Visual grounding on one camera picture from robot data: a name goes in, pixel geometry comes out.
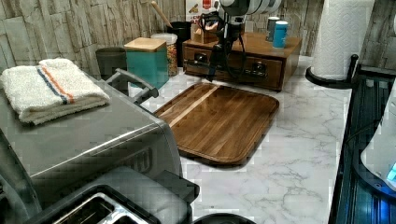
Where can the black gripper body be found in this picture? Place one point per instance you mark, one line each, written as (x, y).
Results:
(228, 30)

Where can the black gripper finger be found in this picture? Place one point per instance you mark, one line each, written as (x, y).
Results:
(220, 66)
(211, 73)

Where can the wooden drawer front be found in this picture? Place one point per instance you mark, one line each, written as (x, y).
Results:
(272, 82)

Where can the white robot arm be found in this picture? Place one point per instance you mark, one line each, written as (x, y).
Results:
(241, 8)

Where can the wooden drawer cabinet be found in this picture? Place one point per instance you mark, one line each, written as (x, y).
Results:
(257, 46)

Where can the small wooden box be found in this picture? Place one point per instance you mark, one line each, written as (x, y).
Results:
(198, 35)

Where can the grey cup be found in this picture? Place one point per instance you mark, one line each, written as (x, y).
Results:
(271, 23)

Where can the black utensil holder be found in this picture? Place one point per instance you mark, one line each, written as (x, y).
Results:
(182, 29)

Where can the blue cup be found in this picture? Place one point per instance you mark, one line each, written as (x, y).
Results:
(280, 34)

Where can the clear jar with cereal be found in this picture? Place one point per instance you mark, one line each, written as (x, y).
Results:
(171, 45)

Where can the dark wooden cutting board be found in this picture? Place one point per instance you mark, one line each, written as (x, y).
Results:
(219, 124)

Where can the teal canister wooden lid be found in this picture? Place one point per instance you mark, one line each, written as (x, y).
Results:
(145, 44)

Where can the wooden spoon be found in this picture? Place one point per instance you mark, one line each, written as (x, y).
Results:
(161, 14)

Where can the dark grey canister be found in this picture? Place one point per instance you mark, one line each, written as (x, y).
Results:
(109, 59)

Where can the paper towel roll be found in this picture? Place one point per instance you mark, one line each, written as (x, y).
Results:
(341, 32)

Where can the black paper towel holder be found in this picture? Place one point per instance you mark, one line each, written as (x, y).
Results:
(339, 83)

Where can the silver slot toaster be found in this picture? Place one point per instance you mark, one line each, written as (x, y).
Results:
(102, 202)

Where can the folded white striped towel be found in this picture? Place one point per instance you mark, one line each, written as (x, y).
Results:
(49, 90)

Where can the stainless steel toaster oven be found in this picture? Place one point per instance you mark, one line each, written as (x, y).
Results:
(120, 149)

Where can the toaster oven handle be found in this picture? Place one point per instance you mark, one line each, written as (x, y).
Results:
(123, 79)

